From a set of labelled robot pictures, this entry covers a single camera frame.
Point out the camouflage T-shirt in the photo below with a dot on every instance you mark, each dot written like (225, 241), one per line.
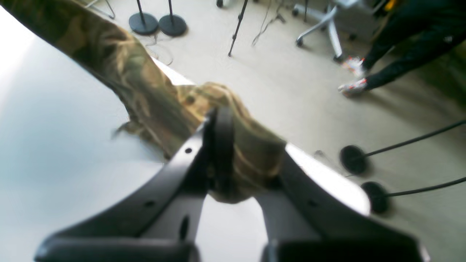
(160, 112)

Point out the grey sneaker shoe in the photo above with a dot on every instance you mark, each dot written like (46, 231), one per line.
(352, 89)

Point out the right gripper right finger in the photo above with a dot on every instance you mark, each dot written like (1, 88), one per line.
(306, 224)

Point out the black tripod leg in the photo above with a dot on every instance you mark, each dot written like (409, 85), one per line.
(240, 18)

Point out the white office chair base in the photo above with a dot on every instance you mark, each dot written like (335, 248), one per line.
(325, 21)

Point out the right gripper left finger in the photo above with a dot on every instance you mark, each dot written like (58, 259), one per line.
(159, 221)

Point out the black round stand base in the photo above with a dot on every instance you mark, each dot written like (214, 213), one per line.
(354, 160)

